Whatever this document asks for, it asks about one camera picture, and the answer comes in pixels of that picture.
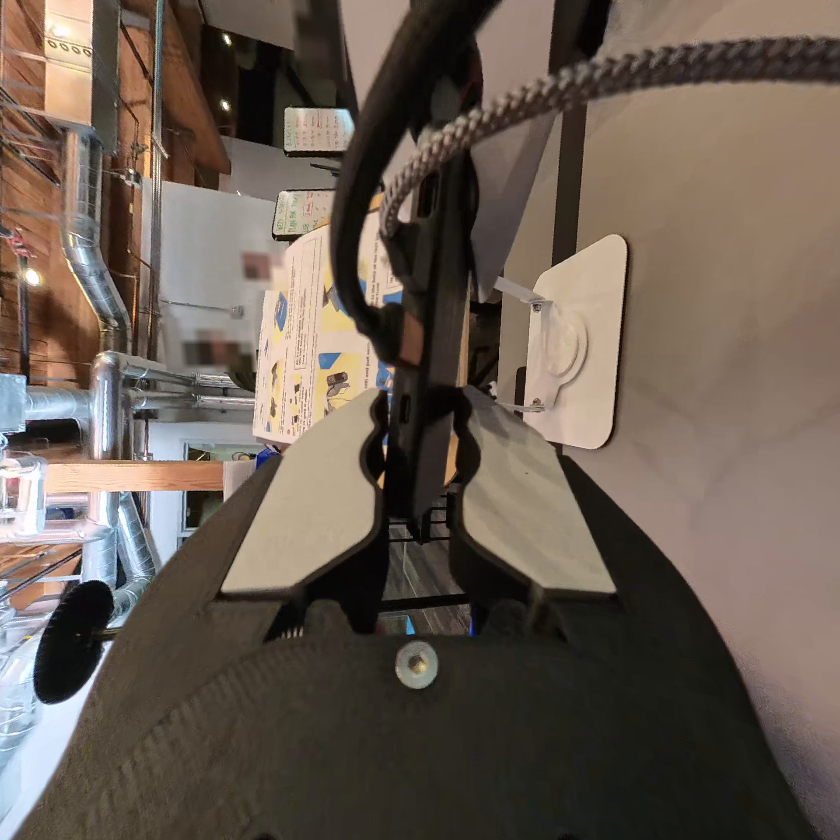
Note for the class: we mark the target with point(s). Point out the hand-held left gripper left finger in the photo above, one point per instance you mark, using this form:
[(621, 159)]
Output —
[(308, 512)]

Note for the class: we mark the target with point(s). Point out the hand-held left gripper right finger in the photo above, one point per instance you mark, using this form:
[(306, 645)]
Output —
[(538, 518)]

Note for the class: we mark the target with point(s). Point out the slim black usb hub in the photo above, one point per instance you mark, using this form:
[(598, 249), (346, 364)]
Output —
[(436, 328)]

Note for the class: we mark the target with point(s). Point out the white board stand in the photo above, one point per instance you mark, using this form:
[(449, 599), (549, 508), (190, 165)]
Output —
[(590, 367)]

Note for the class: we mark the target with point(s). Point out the printed instruction sheet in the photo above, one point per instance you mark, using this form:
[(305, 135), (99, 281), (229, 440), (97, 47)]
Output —
[(302, 341)]

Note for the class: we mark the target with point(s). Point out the small whiteboard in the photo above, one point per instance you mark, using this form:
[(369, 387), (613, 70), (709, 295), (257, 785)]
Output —
[(315, 131), (305, 213)]

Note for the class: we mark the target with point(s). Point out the white partition board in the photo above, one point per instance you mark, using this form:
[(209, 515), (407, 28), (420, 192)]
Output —
[(197, 229)]

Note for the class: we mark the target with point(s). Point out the wooden post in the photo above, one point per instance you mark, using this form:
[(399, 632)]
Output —
[(131, 476)]

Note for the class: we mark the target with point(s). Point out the silver duct pipes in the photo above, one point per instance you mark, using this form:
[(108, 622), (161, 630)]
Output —
[(85, 229)]

